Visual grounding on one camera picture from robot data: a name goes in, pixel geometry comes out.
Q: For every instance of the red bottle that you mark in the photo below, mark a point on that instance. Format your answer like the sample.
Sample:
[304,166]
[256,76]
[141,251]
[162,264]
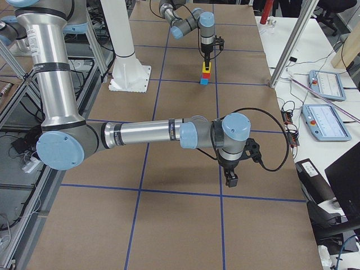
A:
[266,11]

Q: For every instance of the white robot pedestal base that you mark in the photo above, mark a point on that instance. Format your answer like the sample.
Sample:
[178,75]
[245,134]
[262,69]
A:
[128,74]

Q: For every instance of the blue block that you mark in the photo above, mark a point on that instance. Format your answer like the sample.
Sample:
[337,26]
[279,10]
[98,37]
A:
[204,81]

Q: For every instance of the aluminium frame post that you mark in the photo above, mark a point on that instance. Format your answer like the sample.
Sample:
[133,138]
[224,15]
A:
[296,33]

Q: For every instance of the blue teach pendant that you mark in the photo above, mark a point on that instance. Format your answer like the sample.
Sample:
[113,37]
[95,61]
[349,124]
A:
[324,123]
[327,84]

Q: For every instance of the red block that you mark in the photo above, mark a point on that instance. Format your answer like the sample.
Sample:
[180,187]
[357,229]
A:
[206,75]

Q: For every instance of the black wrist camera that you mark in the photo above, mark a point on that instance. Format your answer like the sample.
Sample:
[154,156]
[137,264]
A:
[219,42]
[252,151]

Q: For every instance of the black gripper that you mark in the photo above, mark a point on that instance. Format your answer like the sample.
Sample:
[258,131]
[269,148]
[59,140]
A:
[228,165]
[207,51]

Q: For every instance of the blue teach pendant far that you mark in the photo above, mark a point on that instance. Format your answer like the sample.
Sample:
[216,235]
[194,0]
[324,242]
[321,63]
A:
[327,84]

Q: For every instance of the wooden post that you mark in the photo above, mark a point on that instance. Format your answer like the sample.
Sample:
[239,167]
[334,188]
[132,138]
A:
[348,51]

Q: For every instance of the blue teach pendant near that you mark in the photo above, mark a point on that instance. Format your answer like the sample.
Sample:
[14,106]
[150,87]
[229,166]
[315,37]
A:
[324,123]

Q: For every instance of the yellow block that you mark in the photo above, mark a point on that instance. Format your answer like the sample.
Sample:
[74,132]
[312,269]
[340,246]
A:
[206,67]

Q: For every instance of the black monitor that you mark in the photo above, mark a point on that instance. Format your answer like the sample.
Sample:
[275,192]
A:
[343,177]

